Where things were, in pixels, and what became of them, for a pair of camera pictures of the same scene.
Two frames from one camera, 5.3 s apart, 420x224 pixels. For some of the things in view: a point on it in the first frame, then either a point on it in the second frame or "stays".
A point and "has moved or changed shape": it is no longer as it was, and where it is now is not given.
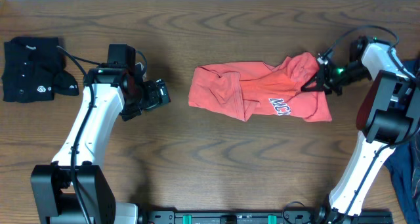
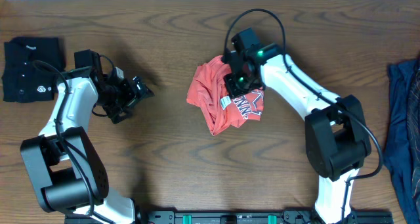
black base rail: (287, 216) stays
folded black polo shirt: (34, 70) stays
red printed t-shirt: (245, 90) has moved or changed shape
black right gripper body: (335, 79) to (239, 84)
